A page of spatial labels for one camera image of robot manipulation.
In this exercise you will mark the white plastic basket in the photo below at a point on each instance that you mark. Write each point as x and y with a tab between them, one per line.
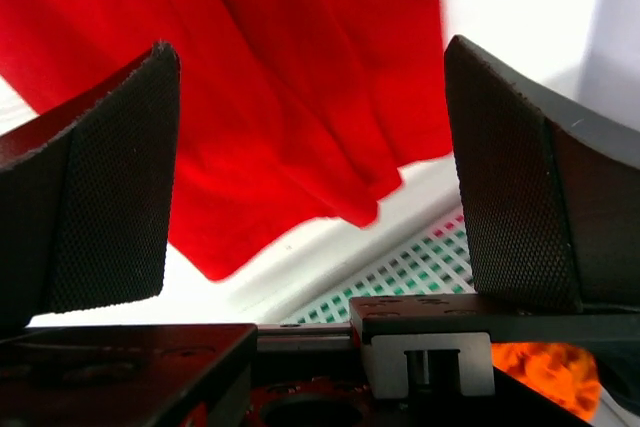
318	255

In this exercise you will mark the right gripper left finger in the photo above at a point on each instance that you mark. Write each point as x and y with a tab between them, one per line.
86	191

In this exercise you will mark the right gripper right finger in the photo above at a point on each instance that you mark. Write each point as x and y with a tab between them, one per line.
549	189

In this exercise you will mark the orange t shirt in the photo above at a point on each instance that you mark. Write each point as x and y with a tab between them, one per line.
565	374

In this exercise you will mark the red t shirt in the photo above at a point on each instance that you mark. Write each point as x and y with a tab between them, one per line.
290	109

